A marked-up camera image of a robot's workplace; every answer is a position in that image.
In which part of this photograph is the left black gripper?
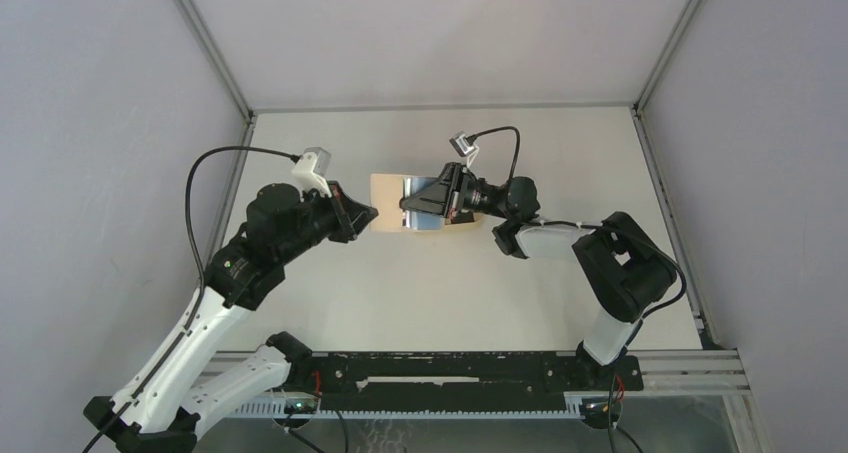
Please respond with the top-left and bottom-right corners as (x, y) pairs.
(277, 181), (378, 265)

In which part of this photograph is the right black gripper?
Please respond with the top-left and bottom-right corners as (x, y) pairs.
(401, 162), (510, 220)

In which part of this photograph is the beige oval tray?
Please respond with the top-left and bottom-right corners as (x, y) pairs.
(444, 210), (484, 227)

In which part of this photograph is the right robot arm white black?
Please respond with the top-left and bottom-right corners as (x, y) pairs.
(399, 162), (687, 389)

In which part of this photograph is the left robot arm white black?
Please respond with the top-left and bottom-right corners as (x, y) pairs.
(83, 181), (379, 452)

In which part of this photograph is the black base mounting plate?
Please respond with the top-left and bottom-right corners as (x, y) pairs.
(282, 351), (645, 411)

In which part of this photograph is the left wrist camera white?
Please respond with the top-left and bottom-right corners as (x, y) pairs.
(291, 147), (332, 197)

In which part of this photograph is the left black camera cable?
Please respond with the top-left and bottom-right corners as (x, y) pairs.
(82, 145), (303, 453)

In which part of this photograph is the black camera cable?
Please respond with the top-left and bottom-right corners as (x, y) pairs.
(463, 125), (687, 453)
(82, 145), (303, 453)

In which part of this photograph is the white slotted cable duct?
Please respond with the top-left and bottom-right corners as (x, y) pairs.
(227, 395), (609, 420)

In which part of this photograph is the right black camera cable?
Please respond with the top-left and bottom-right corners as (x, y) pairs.
(463, 125), (687, 453)

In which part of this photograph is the aluminium frame rail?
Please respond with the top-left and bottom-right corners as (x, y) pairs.
(145, 350), (750, 398)

